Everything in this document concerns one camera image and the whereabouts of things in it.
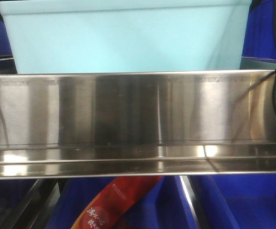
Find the dark blue crate upper right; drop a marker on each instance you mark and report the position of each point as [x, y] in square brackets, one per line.
[259, 40]

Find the dark blue crate lower middle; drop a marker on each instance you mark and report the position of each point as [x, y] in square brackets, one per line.
[164, 207]

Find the stainless steel shelf rail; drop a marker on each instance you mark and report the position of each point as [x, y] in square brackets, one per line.
[114, 124]

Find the light blue plastic bin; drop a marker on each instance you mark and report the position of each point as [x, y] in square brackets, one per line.
[115, 36]

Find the dark blue crate lower right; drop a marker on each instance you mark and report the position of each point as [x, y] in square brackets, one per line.
[238, 201]

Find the dark blue crate lower left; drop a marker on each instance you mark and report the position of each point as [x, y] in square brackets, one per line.
[12, 191]

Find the red printed snack bag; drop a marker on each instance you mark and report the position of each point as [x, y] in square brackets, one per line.
[104, 211]

